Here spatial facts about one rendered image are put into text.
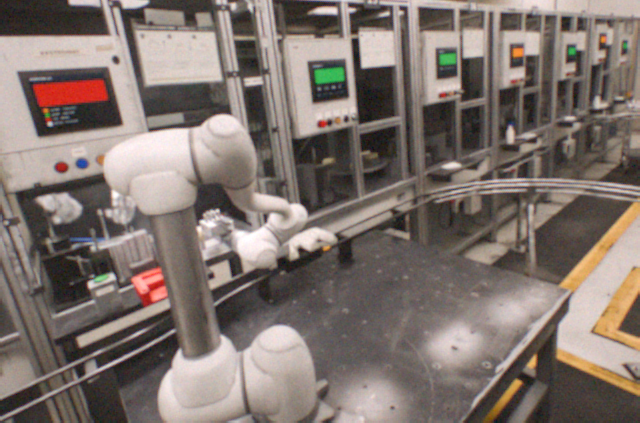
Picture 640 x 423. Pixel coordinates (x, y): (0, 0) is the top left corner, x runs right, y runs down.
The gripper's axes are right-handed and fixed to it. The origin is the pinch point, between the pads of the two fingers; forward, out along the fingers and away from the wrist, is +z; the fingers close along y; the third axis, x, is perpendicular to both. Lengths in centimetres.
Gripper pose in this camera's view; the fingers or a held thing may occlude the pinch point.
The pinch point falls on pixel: (220, 228)
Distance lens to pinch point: 161.6
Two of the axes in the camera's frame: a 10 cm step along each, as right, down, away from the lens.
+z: -6.2, -1.6, 7.7
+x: -7.8, 2.5, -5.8
